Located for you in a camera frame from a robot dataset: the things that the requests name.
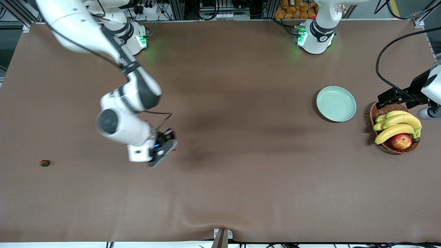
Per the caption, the light green round plate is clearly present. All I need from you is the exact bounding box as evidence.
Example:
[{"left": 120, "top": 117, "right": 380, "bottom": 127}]
[{"left": 316, "top": 86, "right": 357, "bottom": 122}]

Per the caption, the yellow banana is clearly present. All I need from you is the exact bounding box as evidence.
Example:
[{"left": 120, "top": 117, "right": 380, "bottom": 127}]
[
  {"left": 375, "top": 123, "right": 416, "bottom": 145},
  {"left": 376, "top": 110, "right": 412, "bottom": 124},
  {"left": 373, "top": 114, "right": 422, "bottom": 131}
]

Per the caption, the brown wicker basket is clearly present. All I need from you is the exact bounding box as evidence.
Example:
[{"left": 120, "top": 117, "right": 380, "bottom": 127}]
[{"left": 370, "top": 100, "right": 421, "bottom": 154}]

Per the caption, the red apple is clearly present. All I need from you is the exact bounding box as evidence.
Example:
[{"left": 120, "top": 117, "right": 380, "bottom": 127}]
[{"left": 390, "top": 133, "right": 412, "bottom": 150}]

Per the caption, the brown table cover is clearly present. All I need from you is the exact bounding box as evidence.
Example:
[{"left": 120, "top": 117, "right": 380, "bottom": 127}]
[{"left": 0, "top": 19, "right": 441, "bottom": 243}]

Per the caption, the white power strip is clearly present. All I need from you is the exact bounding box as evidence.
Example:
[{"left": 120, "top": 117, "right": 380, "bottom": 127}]
[{"left": 136, "top": 3, "right": 160, "bottom": 14}]

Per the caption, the black camera cable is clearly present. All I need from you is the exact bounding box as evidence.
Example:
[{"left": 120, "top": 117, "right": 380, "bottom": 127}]
[
  {"left": 43, "top": 0, "right": 173, "bottom": 131},
  {"left": 376, "top": 27, "right": 441, "bottom": 100}
]

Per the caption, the aluminium frame profile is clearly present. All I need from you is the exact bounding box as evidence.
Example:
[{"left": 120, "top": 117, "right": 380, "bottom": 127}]
[
  {"left": 412, "top": 0, "right": 441, "bottom": 26},
  {"left": 165, "top": 0, "right": 185, "bottom": 20},
  {"left": 0, "top": 0, "right": 33, "bottom": 27},
  {"left": 264, "top": 0, "right": 276, "bottom": 19}
]

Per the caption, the metal mount bracket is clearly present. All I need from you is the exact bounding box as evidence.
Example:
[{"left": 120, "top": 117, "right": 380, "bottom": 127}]
[{"left": 211, "top": 228, "right": 233, "bottom": 248}]

